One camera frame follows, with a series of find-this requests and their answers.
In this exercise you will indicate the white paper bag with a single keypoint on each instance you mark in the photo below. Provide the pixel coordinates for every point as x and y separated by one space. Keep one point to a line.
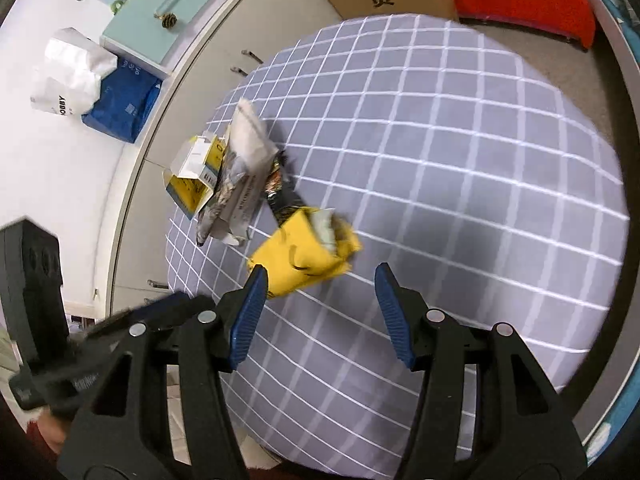
70 75

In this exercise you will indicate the dark foil wrapper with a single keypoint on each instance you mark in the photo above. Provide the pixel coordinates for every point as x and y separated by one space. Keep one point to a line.
282 200

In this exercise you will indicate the pale bed frame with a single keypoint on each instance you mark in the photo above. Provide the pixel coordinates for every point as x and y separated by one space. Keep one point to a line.
612 30

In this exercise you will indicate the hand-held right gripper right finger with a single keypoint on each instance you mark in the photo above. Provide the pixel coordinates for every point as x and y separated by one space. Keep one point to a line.
395 320

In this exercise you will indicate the white crumpled wrapper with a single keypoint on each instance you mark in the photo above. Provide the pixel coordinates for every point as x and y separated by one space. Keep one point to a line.
252 135

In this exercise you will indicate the yellow and white carton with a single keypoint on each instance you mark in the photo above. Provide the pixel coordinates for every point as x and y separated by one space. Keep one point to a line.
190 180

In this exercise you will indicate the grey checked tablecloth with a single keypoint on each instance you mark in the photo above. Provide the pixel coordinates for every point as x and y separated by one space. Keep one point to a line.
425 160

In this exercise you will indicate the blue plastic bag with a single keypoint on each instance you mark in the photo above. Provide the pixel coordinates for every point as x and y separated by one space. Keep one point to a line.
122 105

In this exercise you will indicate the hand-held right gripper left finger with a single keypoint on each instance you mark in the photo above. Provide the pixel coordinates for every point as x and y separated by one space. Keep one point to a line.
248 320

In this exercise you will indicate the yellow snack wrapper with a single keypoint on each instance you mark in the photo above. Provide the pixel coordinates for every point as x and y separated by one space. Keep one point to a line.
295 255

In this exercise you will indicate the pine cone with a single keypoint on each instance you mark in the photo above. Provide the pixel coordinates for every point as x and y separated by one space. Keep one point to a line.
170 21

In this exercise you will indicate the person's left hand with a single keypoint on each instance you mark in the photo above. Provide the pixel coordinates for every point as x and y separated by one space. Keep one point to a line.
45 432

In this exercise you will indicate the silver printed wrapper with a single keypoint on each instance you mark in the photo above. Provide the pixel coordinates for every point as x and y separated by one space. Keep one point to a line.
230 200

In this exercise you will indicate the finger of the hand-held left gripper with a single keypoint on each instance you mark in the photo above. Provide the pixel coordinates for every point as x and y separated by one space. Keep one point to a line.
165 307

